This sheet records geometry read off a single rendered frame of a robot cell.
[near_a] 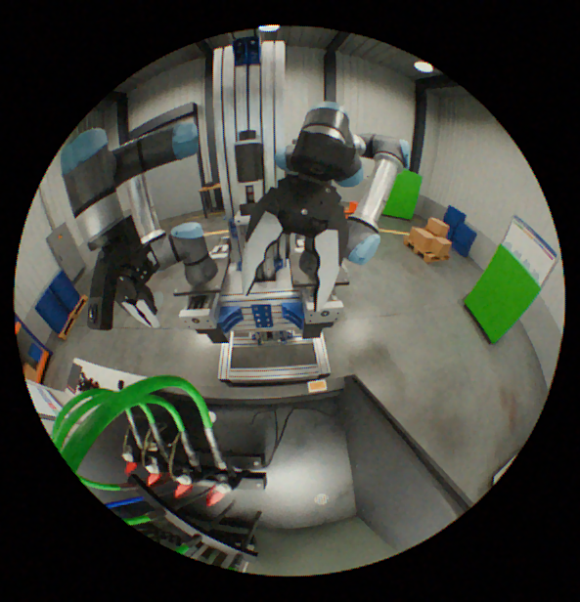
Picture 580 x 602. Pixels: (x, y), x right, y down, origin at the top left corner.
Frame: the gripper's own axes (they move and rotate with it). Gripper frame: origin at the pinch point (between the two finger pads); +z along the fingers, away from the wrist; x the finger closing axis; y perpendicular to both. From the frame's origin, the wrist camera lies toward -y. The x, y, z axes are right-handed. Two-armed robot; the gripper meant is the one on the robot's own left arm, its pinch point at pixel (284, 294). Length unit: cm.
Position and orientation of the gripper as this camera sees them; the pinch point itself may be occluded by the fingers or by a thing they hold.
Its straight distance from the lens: 17.9
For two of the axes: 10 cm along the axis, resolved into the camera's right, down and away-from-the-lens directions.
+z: -2.3, 9.7, 0.6
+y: -0.8, -0.8, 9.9
